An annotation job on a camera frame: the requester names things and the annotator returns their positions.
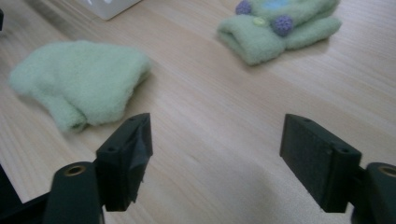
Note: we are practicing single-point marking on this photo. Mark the green sock with purple dots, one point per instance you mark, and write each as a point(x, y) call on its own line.
point(274, 29)

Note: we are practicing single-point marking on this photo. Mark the white box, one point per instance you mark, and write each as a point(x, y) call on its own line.
point(107, 6)

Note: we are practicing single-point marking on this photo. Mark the plain light green sock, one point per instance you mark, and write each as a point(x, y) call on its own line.
point(81, 82)

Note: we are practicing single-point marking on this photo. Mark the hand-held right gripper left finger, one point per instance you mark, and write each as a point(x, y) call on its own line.
point(123, 169)

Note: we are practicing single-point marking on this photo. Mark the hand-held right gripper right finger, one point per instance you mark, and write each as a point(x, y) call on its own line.
point(317, 161)

